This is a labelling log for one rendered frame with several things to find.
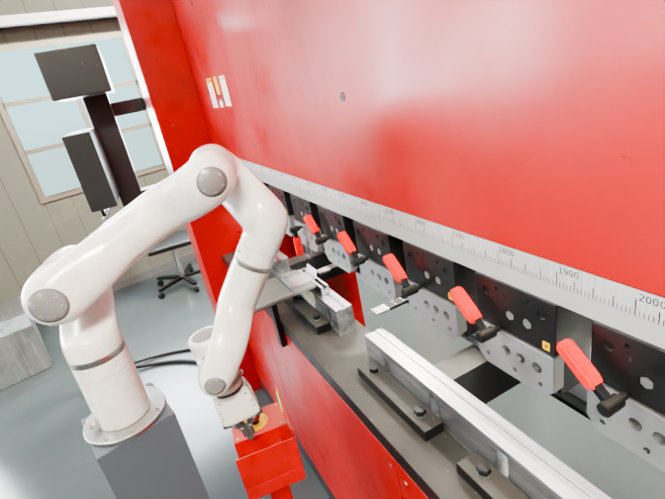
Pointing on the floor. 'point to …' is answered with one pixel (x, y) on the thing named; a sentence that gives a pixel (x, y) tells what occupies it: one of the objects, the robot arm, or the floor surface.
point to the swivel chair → (174, 257)
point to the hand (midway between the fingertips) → (248, 431)
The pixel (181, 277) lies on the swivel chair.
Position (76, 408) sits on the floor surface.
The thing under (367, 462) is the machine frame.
